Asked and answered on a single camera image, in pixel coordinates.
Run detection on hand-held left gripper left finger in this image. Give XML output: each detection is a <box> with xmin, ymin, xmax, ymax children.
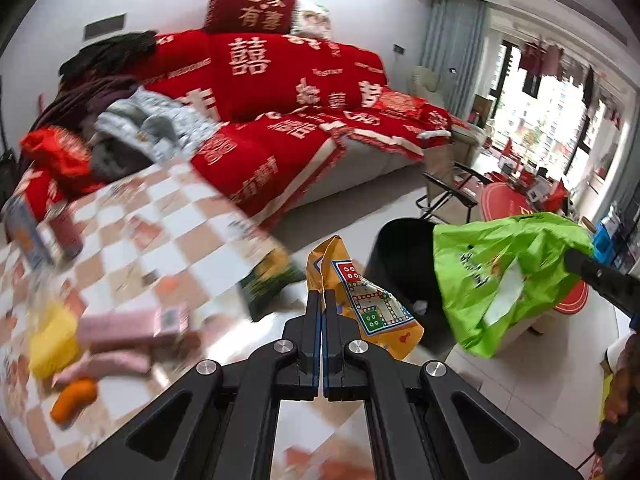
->
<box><xmin>62</xmin><ymin>290</ymin><xmax>321</xmax><ymax>480</ymax></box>

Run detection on hanging laundry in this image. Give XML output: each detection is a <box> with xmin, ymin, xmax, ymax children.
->
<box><xmin>517</xmin><ymin>35</ymin><xmax>626</xmax><ymax>126</ymax></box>

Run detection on pink box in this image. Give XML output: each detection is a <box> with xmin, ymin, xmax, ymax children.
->
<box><xmin>77</xmin><ymin>305</ymin><xmax>191</xmax><ymax>351</ymax></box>

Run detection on yellow printed plastic bag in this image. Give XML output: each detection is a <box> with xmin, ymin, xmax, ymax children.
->
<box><xmin>306</xmin><ymin>235</ymin><xmax>425</xmax><ymax>361</ymax></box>

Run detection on black jacket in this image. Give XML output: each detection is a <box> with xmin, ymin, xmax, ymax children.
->
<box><xmin>59</xmin><ymin>31</ymin><xmax>160</xmax><ymax>78</ymax></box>

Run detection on red cushion with gold pattern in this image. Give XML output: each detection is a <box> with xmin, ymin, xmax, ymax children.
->
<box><xmin>20</xmin><ymin>127</ymin><xmax>108</xmax><ymax>196</ymax></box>

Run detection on person's right forearm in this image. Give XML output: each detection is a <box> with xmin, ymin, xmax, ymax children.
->
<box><xmin>602</xmin><ymin>332</ymin><xmax>640</xmax><ymax>426</ymax></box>

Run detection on grey blue curtain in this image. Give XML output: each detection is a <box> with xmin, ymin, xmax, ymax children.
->
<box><xmin>419</xmin><ymin>0</ymin><xmax>488</xmax><ymax>116</ymax></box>

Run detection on blue white box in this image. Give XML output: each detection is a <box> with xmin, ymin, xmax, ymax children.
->
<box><xmin>592</xmin><ymin>202</ymin><xmax>626</xmax><ymax>263</ymax></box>

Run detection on large red printed pillow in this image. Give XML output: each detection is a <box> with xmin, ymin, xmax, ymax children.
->
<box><xmin>203</xmin><ymin>0</ymin><xmax>299</xmax><ymax>36</ymax></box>

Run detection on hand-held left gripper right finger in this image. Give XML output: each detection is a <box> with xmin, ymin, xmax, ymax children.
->
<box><xmin>322</xmin><ymin>290</ymin><xmax>583</xmax><ymax>480</ymax></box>

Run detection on grey wall panel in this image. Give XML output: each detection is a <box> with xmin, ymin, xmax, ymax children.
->
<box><xmin>82</xmin><ymin>12</ymin><xmax>126</xmax><ymax>41</ymax></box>

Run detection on red table ornaments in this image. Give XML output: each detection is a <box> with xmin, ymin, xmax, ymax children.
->
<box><xmin>495</xmin><ymin>140</ymin><xmax>571</xmax><ymax>211</ymax></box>

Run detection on sofa with red printed cover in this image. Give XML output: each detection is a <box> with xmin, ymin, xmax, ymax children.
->
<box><xmin>20</xmin><ymin>30</ymin><xmax>471</xmax><ymax>226</ymax></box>

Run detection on white printed pillow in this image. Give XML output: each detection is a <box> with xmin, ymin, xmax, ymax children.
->
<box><xmin>292</xmin><ymin>0</ymin><xmax>333</xmax><ymax>40</ymax></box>

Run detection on yellow foam net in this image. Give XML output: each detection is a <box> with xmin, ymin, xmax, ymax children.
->
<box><xmin>29</xmin><ymin>305</ymin><xmax>83</xmax><ymax>378</ymax></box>

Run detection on pink wrapper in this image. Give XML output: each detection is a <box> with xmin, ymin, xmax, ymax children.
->
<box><xmin>65</xmin><ymin>350</ymin><xmax>151</xmax><ymax>386</ymax></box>

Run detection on green yellow snack packet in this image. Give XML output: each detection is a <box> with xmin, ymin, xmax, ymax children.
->
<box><xmin>240</xmin><ymin>250</ymin><xmax>301</xmax><ymax>321</ymax></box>

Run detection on green plastic bag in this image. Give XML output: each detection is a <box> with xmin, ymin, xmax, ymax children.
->
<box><xmin>432</xmin><ymin>212</ymin><xmax>596</xmax><ymax>358</ymax></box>

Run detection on black trash bin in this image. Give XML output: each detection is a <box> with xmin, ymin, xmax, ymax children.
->
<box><xmin>365</xmin><ymin>217</ymin><xmax>481</xmax><ymax>391</ymax></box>

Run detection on tall silver drink can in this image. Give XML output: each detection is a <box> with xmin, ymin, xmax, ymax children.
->
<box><xmin>2</xmin><ymin>195</ymin><xmax>53</xmax><ymax>271</ymax></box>

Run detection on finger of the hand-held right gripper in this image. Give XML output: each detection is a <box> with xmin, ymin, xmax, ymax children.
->
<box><xmin>564</xmin><ymin>250</ymin><xmax>640</xmax><ymax>313</ymax></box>

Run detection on black folding chair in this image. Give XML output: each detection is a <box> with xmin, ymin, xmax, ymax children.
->
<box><xmin>416</xmin><ymin>160</ymin><xmax>481</xmax><ymax>223</ymax></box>

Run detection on beige armchair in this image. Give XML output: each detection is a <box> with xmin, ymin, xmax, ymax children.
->
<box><xmin>411</xmin><ymin>65</ymin><xmax>488</xmax><ymax>171</ymax></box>

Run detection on short red drink can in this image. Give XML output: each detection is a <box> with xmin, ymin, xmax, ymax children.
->
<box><xmin>47</xmin><ymin>205</ymin><xmax>85</xmax><ymax>261</ymax></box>

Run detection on small red patterned cushion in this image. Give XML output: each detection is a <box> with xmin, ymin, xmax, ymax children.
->
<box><xmin>372</xmin><ymin>87</ymin><xmax>426</xmax><ymax>118</ymax></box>

